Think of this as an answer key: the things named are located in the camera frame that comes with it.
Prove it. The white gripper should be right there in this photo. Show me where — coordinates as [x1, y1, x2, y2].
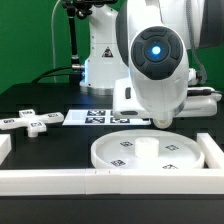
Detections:
[113, 78, 221, 119]

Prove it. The white round table top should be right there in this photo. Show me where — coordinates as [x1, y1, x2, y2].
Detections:
[91, 129, 205, 170]

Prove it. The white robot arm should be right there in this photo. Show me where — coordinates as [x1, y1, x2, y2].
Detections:
[80, 0, 224, 122]

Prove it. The white U-shaped fence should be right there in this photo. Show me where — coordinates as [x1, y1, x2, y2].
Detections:
[0, 133, 224, 196]

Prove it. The white marker sheet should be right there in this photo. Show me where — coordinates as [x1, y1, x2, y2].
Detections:
[63, 109, 151, 126]

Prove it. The white cross-shaped table base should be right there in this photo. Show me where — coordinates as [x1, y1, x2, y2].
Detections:
[0, 109, 64, 138]

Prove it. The black cable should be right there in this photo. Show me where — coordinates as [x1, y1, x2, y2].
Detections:
[31, 65, 75, 84]

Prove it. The grey thin cable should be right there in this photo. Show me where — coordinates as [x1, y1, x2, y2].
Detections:
[50, 0, 64, 84]

